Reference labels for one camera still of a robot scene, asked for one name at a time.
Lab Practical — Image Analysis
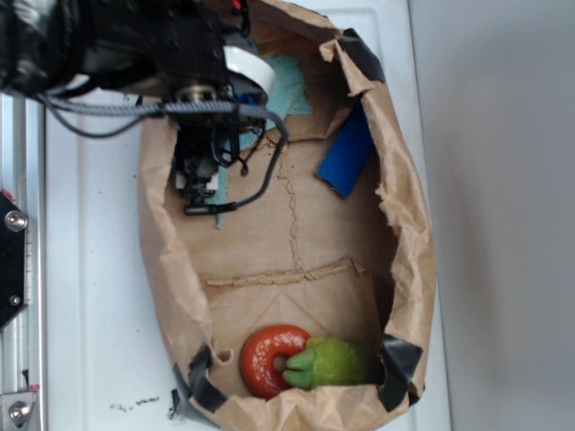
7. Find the aluminium frame rail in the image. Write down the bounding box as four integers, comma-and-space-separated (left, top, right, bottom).
1, 95, 47, 430

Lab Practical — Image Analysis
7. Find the light blue terry cloth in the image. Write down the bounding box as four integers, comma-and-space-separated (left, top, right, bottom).
207, 55, 312, 205

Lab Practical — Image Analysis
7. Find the brown paper bag tray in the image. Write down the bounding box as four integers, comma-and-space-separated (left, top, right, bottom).
138, 1, 437, 430

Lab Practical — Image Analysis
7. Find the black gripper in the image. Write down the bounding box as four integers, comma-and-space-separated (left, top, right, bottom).
168, 80, 270, 216

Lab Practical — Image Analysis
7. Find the orange glazed ring toy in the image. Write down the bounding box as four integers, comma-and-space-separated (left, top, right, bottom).
240, 324, 311, 400

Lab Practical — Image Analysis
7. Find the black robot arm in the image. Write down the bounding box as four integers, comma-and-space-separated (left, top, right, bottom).
1, 1, 279, 216

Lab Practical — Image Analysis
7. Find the black bracket plate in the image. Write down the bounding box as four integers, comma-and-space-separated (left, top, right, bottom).
0, 189, 28, 330

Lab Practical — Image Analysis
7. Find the blue rectangular block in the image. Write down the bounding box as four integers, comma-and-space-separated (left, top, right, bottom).
317, 104, 374, 198

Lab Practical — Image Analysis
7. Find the green plush toy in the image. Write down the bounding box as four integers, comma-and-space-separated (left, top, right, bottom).
283, 337, 368, 391

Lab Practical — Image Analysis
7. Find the metal corner bracket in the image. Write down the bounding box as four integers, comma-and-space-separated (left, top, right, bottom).
1, 391, 38, 431

